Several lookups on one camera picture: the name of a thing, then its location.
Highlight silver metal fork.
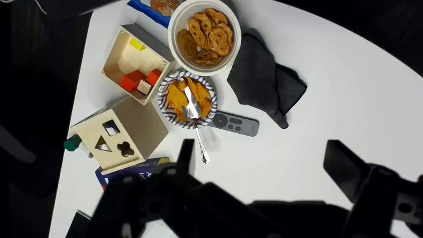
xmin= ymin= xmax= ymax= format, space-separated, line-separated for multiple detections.
xmin=182 ymin=85 xmax=210 ymax=165

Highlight yellow wooden block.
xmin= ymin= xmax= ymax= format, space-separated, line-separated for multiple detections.
xmin=128 ymin=37 xmax=146 ymax=53

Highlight grey remote control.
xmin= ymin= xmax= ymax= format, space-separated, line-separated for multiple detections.
xmin=206 ymin=110 xmax=261 ymax=138

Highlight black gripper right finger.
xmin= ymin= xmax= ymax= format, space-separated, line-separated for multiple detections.
xmin=322 ymin=139 xmax=376 ymax=205

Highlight blue snack bag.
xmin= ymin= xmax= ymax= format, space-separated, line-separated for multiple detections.
xmin=126 ymin=0 xmax=182 ymax=29

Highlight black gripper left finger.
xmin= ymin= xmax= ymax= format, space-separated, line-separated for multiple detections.
xmin=177 ymin=138 xmax=195 ymax=177

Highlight red wooden block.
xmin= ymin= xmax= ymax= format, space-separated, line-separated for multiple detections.
xmin=120 ymin=74 xmax=138 ymax=93
xmin=144 ymin=68 xmax=164 ymax=87

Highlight orange chips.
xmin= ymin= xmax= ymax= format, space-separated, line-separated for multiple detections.
xmin=165 ymin=78 xmax=212 ymax=123

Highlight blue book with yellow edge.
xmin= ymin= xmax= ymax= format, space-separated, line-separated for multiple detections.
xmin=93 ymin=156 xmax=173 ymax=191

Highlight natural wooden block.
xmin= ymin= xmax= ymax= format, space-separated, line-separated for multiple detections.
xmin=136 ymin=78 xmax=153 ymax=97

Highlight brown pretzel crisps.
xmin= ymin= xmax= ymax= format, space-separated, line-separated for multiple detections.
xmin=175 ymin=7 xmax=235 ymax=69

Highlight green cylinder block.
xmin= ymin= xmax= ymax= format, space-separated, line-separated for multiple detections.
xmin=62 ymin=132 xmax=83 ymax=154

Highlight open wooden tray box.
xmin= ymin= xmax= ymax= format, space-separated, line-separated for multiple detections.
xmin=100 ymin=23 xmax=174 ymax=107

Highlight white bowl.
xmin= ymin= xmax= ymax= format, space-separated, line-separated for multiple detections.
xmin=166 ymin=0 xmax=243 ymax=77

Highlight small food bowl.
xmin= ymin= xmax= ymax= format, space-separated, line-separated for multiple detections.
xmin=156 ymin=70 xmax=219 ymax=130

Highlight wooden shape sorter cube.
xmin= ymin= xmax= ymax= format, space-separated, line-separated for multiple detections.
xmin=68 ymin=95 xmax=170 ymax=176

